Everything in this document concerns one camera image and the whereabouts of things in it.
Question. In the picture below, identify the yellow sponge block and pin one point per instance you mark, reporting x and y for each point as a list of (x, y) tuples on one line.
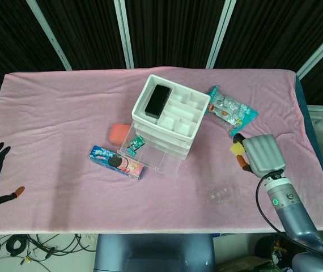
[(236, 149)]

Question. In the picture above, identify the teal silver snack packet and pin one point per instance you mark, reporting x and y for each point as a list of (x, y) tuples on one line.
[(229, 109)]

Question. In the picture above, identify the pink foam cube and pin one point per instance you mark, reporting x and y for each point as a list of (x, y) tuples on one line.
[(119, 134)]

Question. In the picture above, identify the blue grey robot torso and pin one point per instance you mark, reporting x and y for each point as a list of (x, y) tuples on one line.
[(154, 253)]

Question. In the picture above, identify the teal binder clip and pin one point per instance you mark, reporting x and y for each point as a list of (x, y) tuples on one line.
[(131, 150)]

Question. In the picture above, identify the clear plastic drawer with clips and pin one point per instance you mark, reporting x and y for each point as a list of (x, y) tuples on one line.
[(161, 161)]

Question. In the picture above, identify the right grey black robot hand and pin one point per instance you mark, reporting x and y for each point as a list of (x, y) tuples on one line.
[(263, 153)]

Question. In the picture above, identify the blue Oreo cookie box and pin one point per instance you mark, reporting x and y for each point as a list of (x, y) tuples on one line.
[(116, 163)]

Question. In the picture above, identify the clear plastic jar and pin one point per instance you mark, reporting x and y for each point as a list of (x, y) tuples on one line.
[(219, 194)]

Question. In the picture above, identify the white plastic drawer organizer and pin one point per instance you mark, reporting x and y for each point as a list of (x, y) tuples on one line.
[(184, 113)]

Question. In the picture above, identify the right blue robot arm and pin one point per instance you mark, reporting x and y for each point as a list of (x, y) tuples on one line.
[(292, 212)]

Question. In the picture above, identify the small green packet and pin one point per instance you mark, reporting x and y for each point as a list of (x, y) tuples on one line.
[(139, 141)]

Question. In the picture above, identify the pink cloth table cover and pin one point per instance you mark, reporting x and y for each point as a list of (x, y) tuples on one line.
[(65, 113)]

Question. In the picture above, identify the black rectangular box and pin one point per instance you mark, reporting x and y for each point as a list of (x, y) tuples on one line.
[(157, 100)]

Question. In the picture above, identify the white metal frame pole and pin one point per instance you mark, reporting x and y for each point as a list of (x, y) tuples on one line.
[(51, 37), (320, 51), (221, 31), (124, 34)]

